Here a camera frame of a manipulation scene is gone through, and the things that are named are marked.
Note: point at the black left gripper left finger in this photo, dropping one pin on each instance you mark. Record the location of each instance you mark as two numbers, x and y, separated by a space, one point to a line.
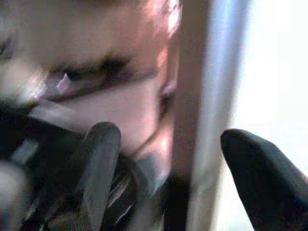
98 168

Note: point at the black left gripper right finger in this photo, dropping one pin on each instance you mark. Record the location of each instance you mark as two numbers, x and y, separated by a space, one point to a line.
267 185

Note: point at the pink cloth garment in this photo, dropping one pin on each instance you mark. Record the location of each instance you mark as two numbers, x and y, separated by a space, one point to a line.
103 36

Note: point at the silver and brown frame bar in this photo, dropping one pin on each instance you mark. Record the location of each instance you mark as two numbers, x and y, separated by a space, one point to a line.
209 96

